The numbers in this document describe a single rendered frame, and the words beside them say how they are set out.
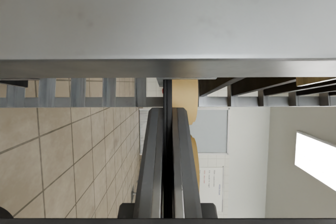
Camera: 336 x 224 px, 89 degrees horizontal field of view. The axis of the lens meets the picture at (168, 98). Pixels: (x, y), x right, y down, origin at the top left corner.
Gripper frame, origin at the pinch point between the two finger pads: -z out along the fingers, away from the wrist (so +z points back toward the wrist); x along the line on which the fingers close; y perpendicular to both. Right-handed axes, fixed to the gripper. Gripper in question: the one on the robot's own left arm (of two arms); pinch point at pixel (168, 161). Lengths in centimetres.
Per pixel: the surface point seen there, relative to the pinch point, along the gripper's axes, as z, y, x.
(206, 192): -163, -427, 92
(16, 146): -40, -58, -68
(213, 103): -33.1, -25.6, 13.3
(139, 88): -36.1, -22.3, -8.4
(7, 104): -31, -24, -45
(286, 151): -187, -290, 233
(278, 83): -18.2, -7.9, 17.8
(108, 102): -33.2, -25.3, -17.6
